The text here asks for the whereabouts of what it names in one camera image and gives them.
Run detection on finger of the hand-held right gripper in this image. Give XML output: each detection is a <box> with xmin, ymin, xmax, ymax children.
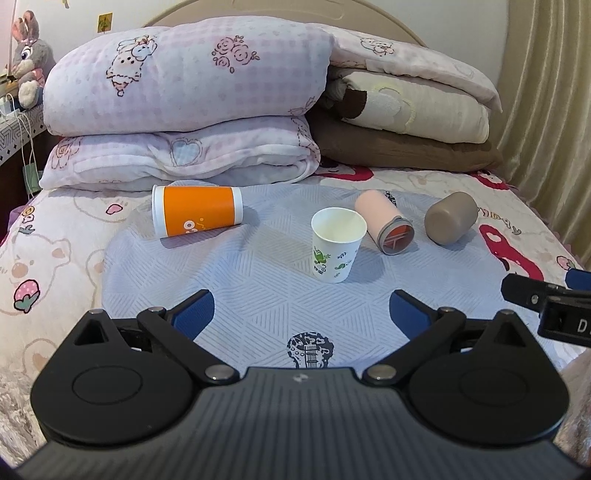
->
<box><xmin>565</xmin><ymin>268</ymin><xmax>591</xmax><ymax>292</ymax></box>
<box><xmin>501</xmin><ymin>273</ymin><xmax>574</xmax><ymax>319</ymax></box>

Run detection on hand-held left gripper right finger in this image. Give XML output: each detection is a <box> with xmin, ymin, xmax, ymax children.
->
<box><xmin>363</xmin><ymin>290</ymin><xmax>536</xmax><ymax>387</ymax></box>

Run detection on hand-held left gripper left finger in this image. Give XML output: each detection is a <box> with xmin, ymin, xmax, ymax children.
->
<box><xmin>69</xmin><ymin>290</ymin><xmax>241</xmax><ymax>387</ymax></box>

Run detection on white paper cup green print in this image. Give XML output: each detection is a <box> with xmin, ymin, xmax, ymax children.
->
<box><xmin>311</xmin><ymin>207</ymin><xmax>368</xmax><ymax>284</ymax></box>

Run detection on grey-brown cup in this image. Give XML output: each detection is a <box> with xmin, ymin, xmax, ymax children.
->
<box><xmin>424</xmin><ymin>191</ymin><xmax>478</xmax><ymax>246</ymax></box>

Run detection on orange and white cup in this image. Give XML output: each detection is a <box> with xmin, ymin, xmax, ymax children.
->
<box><xmin>151</xmin><ymin>184</ymin><xmax>244</xmax><ymax>238</ymax></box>

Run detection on pink cup grey base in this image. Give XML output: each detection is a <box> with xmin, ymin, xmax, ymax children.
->
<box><xmin>355</xmin><ymin>190</ymin><xmax>415</xmax><ymax>256</ymax></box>

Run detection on grey fuzzy cloth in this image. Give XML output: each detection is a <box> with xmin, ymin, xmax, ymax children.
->
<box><xmin>556</xmin><ymin>353</ymin><xmax>591</xmax><ymax>446</ymax></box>
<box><xmin>0</xmin><ymin>362</ymin><xmax>44</xmax><ymax>464</ymax></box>

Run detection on blue-grey quilted mat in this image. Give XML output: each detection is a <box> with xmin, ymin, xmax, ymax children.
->
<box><xmin>102</xmin><ymin>178</ymin><xmax>583</xmax><ymax>371</ymax></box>

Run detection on bear print bed sheet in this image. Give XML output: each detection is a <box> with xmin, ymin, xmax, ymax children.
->
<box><xmin>0</xmin><ymin>164</ymin><xmax>591</xmax><ymax>398</ymax></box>

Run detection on brown folded blanket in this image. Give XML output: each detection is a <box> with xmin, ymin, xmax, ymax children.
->
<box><xmin>307</xmin><ymin>110</ymin><xmax>505</xmax><ymax>174</ymax></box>

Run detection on beige curtain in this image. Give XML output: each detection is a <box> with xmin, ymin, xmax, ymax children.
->
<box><xmin>498</xmin><ymin>0</ymin><xmax>591</xmax><ymax>247</ymax></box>

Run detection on cream blanket brown patch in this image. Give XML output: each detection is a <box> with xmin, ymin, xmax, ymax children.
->
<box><xmin>322</xmin><ymin>69</ymin><xmax>491</xmax><ymax>145</ymax></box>

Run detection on green hanging pouch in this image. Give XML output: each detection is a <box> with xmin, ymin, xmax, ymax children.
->
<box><xmin>23</xmin><ymin>164</ymin><xmax>43</xmax><ymax>197</ymax></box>

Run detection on pink checked folded quilt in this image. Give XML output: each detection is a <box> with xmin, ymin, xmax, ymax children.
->
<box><xmin>39</xmin><ymin>21</ymin><xmax>335</xmax><ymax>192</ymax></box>

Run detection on pink bear print pillow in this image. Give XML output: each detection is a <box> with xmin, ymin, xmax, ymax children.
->
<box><xmin>318</xmin><ymin>25</ymin><xmax>504</xmax><ymax>114</ymax></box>

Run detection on bedside table patterned cover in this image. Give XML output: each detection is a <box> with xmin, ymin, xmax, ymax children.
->
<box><xmin>0</xmin><ymin>104</ymin><xmax>47</xmax><ymax>163</ymax></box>

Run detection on beige bed headboard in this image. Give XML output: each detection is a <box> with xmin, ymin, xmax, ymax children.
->
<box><xmin>141</xmin><ymin>0</ymin><xmax>428</xmax><ymax>47</ymax></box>

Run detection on grey plush rabbit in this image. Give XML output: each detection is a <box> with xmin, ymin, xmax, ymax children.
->
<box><xmin>9</xmin><ymin>11</ymin><xmax>57</xmax><ymax>108</ymax></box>

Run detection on white cable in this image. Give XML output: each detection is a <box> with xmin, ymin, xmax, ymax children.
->
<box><xmin>16</xmin><ymin>110</ymin><xmax>38</xmax><ymax>200</ymax></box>

